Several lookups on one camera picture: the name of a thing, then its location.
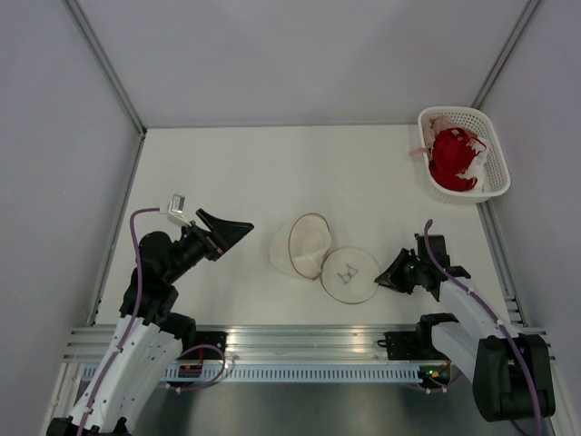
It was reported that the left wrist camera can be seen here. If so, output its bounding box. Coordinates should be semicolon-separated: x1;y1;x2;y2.
160;193;192;227

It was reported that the red bra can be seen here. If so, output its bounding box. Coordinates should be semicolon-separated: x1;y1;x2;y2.
428;127;487;192

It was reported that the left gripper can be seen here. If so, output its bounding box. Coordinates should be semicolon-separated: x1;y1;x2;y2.
164;208;253;283

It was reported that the left aluminium frame post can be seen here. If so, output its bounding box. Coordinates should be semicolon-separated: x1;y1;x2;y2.
62;0;147;139

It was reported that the white cloth in basket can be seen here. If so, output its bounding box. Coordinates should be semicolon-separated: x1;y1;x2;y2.
460;149;488;193

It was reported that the pink lace bra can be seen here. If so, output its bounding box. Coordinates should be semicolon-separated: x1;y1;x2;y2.
409;115;487;160

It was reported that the white mesh laundry bag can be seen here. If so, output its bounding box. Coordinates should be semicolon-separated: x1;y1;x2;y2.
268;213;379;305

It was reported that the white slotted cable duct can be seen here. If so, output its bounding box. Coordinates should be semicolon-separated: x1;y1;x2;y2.
158;366;421;383

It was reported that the aluminium frame post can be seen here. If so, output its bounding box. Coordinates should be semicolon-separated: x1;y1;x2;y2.
62;0;147;139
471;0;544;109

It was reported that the white perforated plastic basket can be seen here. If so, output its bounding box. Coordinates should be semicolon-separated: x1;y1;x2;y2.
409;106;511;204

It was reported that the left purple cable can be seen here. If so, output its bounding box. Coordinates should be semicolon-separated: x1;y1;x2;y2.
74;207;162;436

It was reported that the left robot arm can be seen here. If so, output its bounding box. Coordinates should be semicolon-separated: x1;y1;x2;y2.
46;209;254;435

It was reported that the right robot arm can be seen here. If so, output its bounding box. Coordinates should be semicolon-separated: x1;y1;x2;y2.
375;235;556;422

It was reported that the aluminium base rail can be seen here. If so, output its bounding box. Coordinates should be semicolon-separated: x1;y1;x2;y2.
63;322;557;364

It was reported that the right aluminium frame post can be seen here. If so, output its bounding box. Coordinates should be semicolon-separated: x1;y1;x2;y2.
471;0;544;109

